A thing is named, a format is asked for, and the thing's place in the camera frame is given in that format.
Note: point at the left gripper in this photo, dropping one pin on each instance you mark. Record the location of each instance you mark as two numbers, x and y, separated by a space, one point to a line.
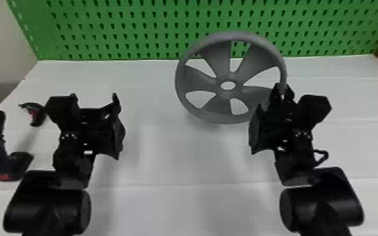
95 130

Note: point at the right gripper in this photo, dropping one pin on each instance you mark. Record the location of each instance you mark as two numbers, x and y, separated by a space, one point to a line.
274 127

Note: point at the grey wheel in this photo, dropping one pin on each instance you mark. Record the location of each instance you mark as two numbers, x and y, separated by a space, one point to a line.
208 82

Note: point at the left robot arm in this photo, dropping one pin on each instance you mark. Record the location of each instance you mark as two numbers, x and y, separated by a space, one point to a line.
49 204

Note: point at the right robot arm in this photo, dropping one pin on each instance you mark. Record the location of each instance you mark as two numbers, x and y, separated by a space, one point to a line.
321 204

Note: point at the black and red tool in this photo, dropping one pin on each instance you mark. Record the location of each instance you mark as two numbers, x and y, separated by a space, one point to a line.
37 113

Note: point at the drill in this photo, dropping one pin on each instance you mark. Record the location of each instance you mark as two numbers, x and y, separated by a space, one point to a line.
2 155

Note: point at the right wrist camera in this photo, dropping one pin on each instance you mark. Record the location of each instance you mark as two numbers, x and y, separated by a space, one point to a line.
316 110

